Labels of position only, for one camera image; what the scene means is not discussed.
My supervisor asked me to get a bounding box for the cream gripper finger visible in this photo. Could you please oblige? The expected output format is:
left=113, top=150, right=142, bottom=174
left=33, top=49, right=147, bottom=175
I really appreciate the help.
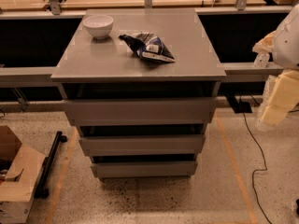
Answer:
left=256, top=70, right=299, bottom=132
left=252, top=31, right=276, bottom=53

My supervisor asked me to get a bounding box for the grey bottom drawer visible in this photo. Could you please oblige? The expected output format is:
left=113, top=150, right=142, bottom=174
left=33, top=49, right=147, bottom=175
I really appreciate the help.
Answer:
left=91, top=161, right=197, bottom=178

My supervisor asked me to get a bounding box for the grey drawer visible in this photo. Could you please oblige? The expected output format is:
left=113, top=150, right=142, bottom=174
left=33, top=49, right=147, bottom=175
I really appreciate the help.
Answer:
left=91, top=161, right=197, bottom=178
left=79, top=134, right=206, bottom=157
left=63, top=98, right=216, bottom=126

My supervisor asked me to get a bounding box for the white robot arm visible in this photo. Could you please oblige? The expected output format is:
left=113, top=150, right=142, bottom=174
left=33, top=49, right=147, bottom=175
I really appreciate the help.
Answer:
left=252, top=6, right=299, bottom=131

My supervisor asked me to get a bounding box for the grey drawer cabinet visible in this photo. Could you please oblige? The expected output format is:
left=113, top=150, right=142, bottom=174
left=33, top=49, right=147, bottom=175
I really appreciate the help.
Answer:
left=51, top=8, right=226, bottom=165

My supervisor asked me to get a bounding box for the grey top drawer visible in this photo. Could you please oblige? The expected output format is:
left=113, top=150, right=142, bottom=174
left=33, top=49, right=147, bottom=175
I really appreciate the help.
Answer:
left=63, top=98, right=216, bottom=126

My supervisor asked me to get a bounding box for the grey middle drawer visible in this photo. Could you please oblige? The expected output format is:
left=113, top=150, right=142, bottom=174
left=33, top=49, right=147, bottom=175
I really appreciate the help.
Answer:
left=79, top=134, right=206, bottom=157

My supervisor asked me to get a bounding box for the open cardboard box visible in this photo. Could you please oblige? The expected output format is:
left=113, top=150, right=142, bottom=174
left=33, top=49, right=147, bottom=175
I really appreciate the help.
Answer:
left=0, top=126, right=45, bottom=224

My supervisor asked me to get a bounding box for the clear sanitizer bottle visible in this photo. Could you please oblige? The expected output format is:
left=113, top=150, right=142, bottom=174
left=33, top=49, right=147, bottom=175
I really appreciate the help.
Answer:
left=253, top=53, right=270, bottom=68

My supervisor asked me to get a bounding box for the black power brick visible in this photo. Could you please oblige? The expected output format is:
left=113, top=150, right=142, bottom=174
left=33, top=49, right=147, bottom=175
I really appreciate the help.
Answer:
left=226, top=96, right=252, bottom=114

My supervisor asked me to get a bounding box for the dark chip bag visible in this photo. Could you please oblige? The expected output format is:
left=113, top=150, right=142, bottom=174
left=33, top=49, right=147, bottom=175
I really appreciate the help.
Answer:
left=119, top=32, right=175, bottom=63

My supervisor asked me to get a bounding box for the white ceramic bowl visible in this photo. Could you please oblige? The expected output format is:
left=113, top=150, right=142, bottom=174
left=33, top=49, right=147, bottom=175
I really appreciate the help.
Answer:
left=83, top=15, right=114, bottom=39

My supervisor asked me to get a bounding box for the black metal bar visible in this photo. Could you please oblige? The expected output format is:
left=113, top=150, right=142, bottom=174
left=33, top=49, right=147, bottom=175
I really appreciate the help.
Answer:
left=34, top=131, right=67, bottom=199

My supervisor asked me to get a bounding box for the grey metal rail frame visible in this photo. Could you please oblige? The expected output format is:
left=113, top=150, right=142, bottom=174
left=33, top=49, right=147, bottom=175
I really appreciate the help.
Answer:
left=0, top=6, right=292, bottom=88

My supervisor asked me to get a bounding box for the black floor cable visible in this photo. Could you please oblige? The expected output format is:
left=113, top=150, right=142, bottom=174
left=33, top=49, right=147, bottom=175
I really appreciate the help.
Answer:
left=238, top=96, right=299, bottom=224

